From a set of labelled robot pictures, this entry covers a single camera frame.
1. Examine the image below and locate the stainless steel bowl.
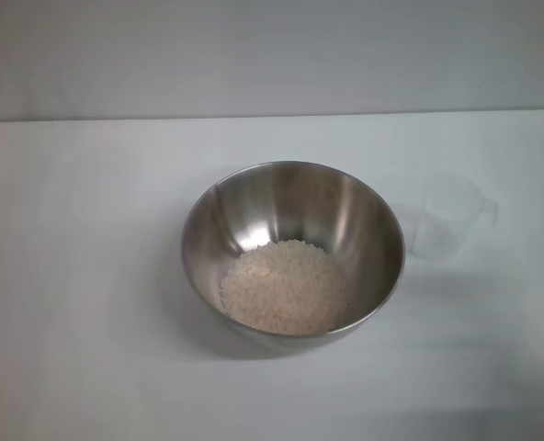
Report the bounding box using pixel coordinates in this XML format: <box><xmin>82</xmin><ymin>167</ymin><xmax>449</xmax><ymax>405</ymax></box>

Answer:
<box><xmin>180</xmin><ymin>159</ymin><xmax>407</xmax><ymax>355</ymax></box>

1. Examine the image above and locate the white rice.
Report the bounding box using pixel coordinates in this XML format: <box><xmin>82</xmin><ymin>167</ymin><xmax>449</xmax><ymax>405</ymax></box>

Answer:
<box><xmin>219</xmin><ymin>238</ymin><xmax>349</xmax><ymax>336</ymax></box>

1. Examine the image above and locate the clear plastic measuring cup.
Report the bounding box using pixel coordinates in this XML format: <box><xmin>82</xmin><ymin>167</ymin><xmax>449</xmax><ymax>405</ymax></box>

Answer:
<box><xmin>406</xmin><ymin>171</ymin><xmax>502</xmax><ymax>264</ymax></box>

